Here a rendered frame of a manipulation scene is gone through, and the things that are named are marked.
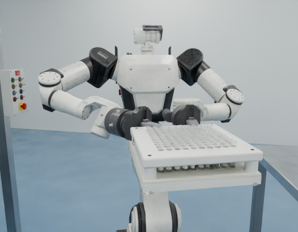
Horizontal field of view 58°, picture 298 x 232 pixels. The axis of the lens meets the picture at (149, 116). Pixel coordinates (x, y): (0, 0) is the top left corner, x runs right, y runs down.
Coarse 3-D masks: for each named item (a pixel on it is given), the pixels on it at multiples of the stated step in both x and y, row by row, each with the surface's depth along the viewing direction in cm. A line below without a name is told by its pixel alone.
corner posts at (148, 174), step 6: (132, 144) 72; (246, 162) 55; (252, 162) 54; (144, 168) 51; (150, 168) 50; (156, 168) 52; (246, 168) 55; (252, 168) 54; (144, 174) 51; (150, 174) 51; (150, 180) 51
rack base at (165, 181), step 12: (132, 156) 69; (180, 168) 57; (204, 168) 57; (216, 168) 57; (228, 168) 57; (240, 168) 57; (144, 180) 51; (156, 180) 51; (168, 180) 51; (180, 180) 52; (192, 180) 52; (204, 180) 53; (216, 180) 53; (228, 180) 53; (240, 180) 54; (252, 180) 54; (144, 192) 51
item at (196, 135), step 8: (160, 128) 68; (168, 128) 68; (176, 128) 68; (184, 128) 68; (192, 128) 68; (200, 128) 68; (160, 136) 61; (168, 136) 61; (176, 136) 61; (184, 136) 61; (192, 136) 61; (200, 136) 61; (208, 136) 61; (216, 136) 61
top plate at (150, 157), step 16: (144, 128) 71; (144, 144) 58; (240, 144) 58; (144, 160) 50; (160, 160) 50; (176, 160) 51; (192, 160) 51; (208, 160) 52; (224, 160) 52; (240, 160) 53; (256, 160) 54
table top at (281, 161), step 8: (264, 152) 109; (272, 152) 109; (280, 152) 109; (288, 152) 109; (296, 152) 109; (264, 160) 102; (272, 160) 101; (280, 160) 101; (288, 160) 101; (296, 160) 101; (272, 168) 95; (280, 168) 93; (288, 168) 93; (296, 168) 93; (280, 176) 89; (288, 176) 87; (296, 176) 87; (288, 184) 83; (296, 184) 81; (296, 192) 78
